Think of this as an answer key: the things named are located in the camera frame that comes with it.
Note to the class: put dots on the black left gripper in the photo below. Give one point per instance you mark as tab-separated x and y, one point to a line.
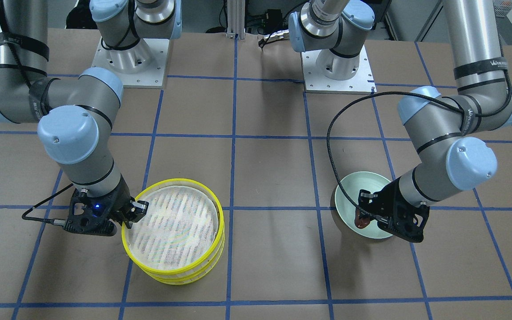
386	201

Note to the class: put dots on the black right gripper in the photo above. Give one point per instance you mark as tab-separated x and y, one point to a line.
119	198

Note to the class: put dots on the brown bun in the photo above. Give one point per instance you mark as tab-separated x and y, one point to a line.
361	221

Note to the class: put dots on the yellow steamer basket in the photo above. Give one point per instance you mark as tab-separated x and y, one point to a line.
191	274
183	225

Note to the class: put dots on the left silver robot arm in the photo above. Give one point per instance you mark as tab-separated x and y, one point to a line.
440	127

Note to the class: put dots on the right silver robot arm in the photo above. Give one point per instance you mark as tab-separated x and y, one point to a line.
74	117

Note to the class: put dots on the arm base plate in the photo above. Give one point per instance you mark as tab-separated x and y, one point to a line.
324	72
143	66

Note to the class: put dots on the aluminium frame post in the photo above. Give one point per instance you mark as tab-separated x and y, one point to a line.
235	16

